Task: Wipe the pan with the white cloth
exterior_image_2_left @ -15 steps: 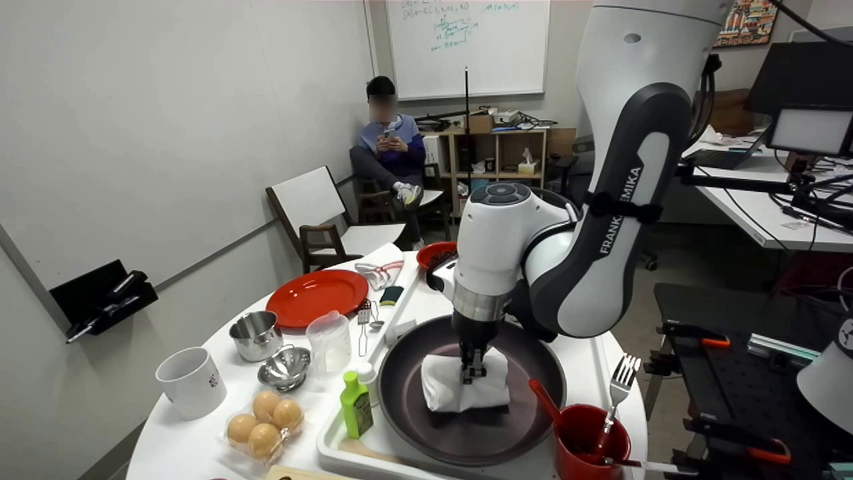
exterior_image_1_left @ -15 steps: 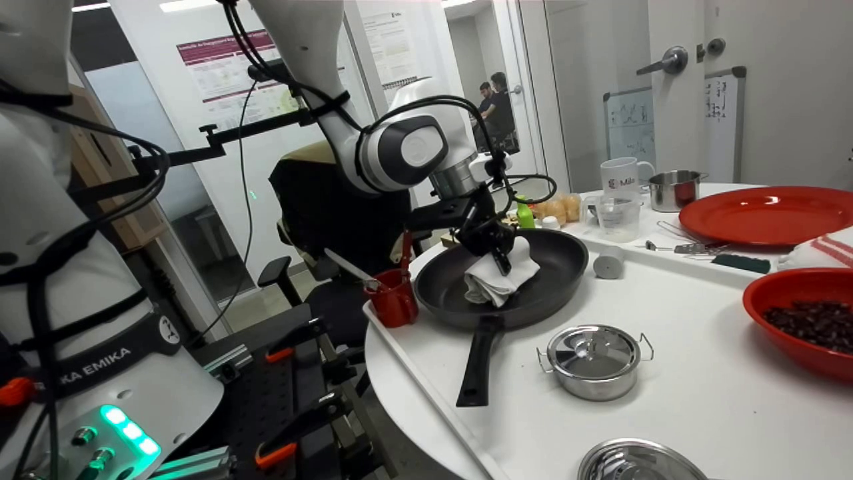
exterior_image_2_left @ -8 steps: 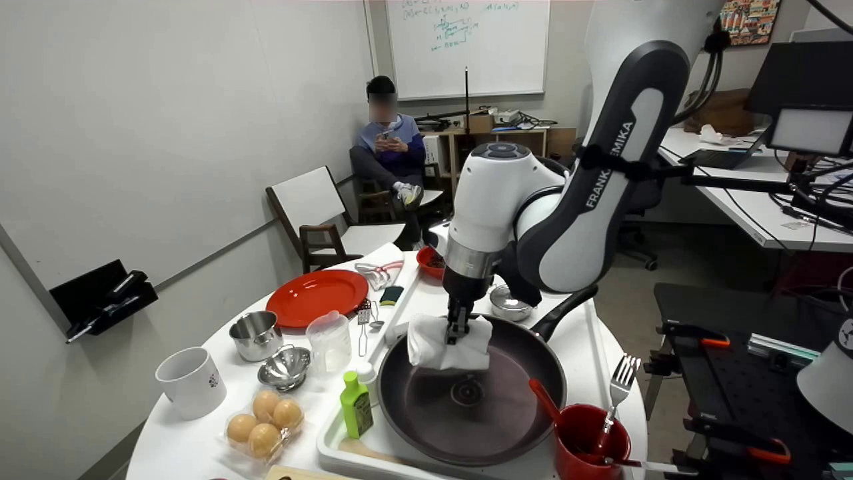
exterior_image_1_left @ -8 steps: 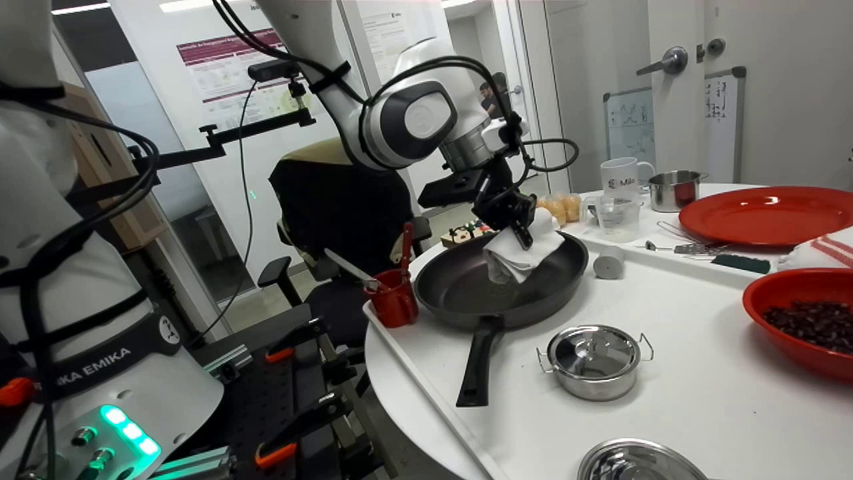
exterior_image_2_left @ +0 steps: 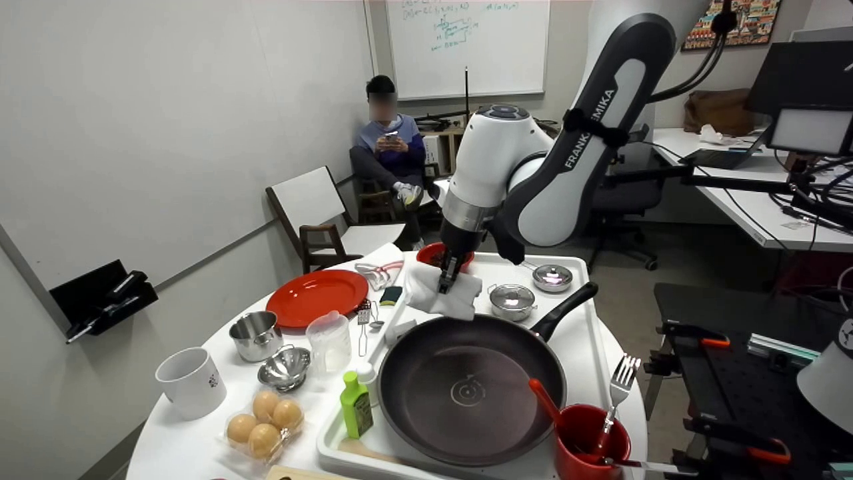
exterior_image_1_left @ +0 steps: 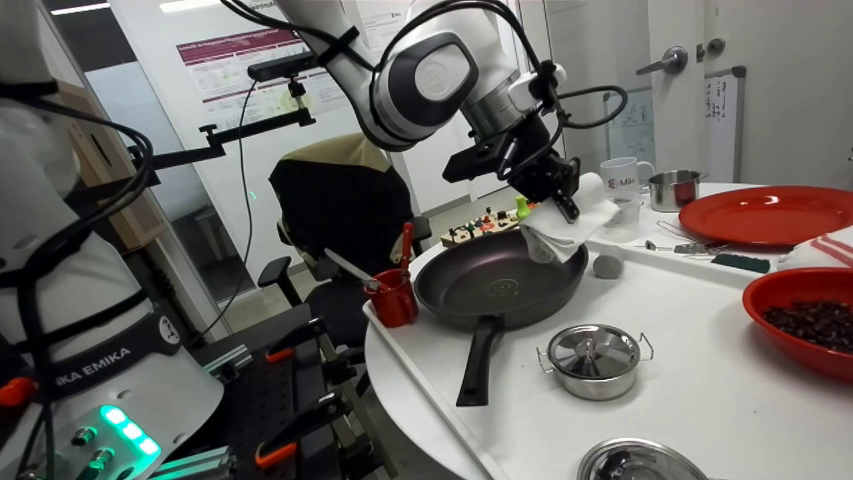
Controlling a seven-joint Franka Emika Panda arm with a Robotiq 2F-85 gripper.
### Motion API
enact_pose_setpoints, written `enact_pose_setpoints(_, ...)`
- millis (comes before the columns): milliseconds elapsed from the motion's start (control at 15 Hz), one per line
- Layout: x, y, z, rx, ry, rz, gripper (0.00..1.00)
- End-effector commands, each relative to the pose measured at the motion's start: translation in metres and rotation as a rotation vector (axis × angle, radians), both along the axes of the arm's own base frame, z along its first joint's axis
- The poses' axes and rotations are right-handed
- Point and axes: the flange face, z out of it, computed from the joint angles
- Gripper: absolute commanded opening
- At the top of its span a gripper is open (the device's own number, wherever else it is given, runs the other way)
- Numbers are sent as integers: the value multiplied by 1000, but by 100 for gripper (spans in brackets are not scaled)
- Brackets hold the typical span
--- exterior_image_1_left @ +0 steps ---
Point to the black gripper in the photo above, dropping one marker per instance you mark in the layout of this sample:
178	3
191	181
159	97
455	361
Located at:
538	165

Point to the white cloth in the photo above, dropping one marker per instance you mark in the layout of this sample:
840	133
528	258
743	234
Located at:
564	237

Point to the black frying pan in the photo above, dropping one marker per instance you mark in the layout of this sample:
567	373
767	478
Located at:
507	285

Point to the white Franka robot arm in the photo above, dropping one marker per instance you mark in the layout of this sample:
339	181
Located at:
429	81

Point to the green bottle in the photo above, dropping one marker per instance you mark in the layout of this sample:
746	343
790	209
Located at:
523	209

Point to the clear glass cup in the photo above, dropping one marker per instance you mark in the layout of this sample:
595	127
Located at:
628	177
630	223

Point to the small gray round object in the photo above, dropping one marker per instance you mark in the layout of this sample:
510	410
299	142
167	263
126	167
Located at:
610	269

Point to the toy sushi board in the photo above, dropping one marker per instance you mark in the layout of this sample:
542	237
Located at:
482	229

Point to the steel cup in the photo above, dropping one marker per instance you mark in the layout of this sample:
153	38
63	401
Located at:
668	190

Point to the small whiteboard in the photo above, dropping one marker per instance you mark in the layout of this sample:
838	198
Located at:
635	123

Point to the small lidded steel pot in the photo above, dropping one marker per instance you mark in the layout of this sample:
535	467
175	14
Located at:
595	361

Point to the orange utensil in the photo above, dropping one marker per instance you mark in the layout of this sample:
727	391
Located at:
407	245

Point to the white paper board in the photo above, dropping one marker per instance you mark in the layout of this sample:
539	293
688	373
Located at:
723	123

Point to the red cup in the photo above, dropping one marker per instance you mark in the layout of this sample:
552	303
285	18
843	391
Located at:
394	301

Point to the red plate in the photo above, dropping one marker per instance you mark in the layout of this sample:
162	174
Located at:
763	218

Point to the silver deadbolt knob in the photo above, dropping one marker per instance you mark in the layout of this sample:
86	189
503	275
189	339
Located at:
710	49

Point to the black office chair beige cover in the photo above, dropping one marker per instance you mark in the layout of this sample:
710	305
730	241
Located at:
343	205

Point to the red bowl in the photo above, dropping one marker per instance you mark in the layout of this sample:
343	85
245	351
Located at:
783	343

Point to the red striped white towel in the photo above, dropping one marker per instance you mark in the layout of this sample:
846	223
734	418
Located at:
828	249

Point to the shallow steel bowl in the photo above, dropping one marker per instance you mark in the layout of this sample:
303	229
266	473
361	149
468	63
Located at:
648	463

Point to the dark beans pile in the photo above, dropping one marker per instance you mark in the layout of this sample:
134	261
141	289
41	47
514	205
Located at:
816	321

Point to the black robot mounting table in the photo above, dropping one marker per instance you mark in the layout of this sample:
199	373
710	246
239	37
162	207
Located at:
295	410

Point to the poster with purple banner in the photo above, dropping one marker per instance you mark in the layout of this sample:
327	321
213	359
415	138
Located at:
230	49

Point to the green silver bar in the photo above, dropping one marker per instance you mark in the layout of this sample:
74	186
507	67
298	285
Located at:
191	465

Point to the brown wooden board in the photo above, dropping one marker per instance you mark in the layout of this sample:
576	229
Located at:
109	195

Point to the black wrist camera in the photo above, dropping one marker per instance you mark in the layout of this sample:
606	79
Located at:
470	165

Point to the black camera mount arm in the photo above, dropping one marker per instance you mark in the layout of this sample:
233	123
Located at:
178	159

